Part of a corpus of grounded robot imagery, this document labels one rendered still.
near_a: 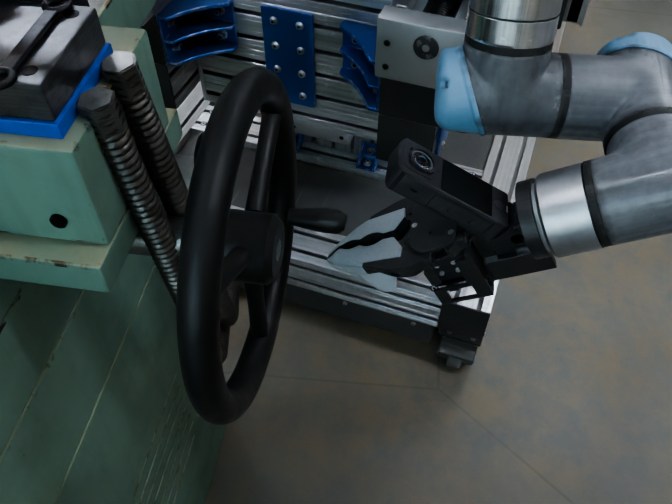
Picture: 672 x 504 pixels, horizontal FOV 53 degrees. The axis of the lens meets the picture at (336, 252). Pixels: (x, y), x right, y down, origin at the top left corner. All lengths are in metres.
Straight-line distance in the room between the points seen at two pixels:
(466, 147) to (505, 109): 0.98
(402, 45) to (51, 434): 0.61
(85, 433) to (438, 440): 0.79
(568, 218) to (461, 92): 0.14
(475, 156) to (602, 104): 0.96
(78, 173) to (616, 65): 0.44
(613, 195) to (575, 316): 1.03
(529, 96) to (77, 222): 0.38
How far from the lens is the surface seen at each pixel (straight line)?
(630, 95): 0.63
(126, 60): 0.49
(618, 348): 1.57
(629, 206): 0.57
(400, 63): 0.93
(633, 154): 0.59
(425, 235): 0.61
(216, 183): 0.43
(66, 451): 0.73
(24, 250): 0.53
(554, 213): 0.58
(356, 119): 1.17
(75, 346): 0.70
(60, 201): 0.48
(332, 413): 1.38
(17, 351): 0.61
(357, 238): 0.66
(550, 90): 0.61
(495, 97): 0.60
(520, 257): 0.63
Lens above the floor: 1.24
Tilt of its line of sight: 50 degrees down
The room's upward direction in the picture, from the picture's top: straight up
